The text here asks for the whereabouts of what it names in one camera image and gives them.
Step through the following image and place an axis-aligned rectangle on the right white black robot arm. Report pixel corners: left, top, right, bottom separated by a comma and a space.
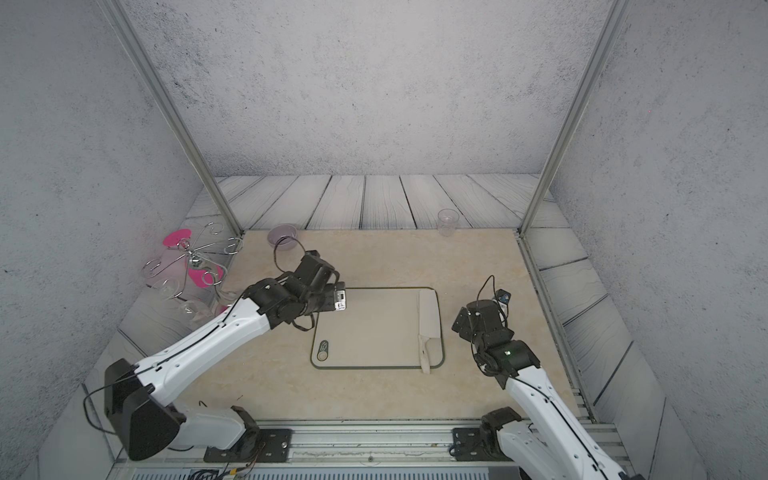
449, 290, 632, 479

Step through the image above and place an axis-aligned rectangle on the aluminium frame post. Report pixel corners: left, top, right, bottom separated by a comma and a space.
518, 0, 631, 237
98, 0, 245, 235

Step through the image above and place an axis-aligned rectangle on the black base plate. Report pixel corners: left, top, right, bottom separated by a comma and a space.
203, 427, 293, 463
448, 427, 497, 462

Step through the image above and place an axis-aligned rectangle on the small purple bowl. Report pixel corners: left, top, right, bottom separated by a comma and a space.
267, 224, 298, 251

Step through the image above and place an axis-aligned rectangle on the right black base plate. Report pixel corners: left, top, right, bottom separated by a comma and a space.
448, 427, 497, 462

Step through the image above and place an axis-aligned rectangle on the right aluminium frame post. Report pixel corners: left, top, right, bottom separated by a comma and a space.
518, 0, 631, 237

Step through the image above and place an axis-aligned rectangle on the clear plastic cup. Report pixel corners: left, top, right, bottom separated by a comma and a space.
437, 208, 460, 237

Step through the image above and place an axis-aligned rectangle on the beige cutting board green rim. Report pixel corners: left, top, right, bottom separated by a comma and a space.
310, 287, 446, 374

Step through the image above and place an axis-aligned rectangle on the metal glass holder stand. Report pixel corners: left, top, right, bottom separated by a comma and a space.
141, 222, 244, 329

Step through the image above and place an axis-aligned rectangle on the left aluminium frame post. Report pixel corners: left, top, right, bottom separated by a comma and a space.
98, 0, 245, 235

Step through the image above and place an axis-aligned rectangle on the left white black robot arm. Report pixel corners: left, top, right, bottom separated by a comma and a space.
100, 250, 346, 462

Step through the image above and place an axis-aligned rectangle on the aluminium front rail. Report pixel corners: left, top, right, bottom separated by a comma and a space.
104, 419, 637, 480

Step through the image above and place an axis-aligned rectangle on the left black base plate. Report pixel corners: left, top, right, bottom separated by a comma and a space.
203, 427, 293, 463

